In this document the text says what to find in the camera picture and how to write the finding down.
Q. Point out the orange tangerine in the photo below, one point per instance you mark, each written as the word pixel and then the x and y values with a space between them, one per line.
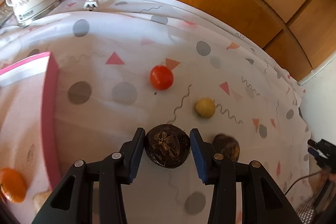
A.
pixel 13 185

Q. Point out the yellow round fruit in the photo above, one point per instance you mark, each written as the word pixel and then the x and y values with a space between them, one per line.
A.
pixel 205 108

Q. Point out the pink tray box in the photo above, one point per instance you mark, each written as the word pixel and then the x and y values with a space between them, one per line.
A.
pixel 28 140

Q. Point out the dark brown mangosteen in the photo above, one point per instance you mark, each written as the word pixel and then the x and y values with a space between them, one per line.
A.
pixel 167 146

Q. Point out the red tomato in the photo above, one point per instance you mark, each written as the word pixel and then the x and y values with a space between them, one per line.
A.
pixel 161 77

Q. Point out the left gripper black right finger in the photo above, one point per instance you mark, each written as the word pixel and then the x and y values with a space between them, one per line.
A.
pixel 262 199

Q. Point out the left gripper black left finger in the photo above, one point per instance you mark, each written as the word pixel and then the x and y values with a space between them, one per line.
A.
pixel 72 199

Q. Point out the brown round fruit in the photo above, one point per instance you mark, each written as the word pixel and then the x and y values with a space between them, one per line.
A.
pixel 227 146

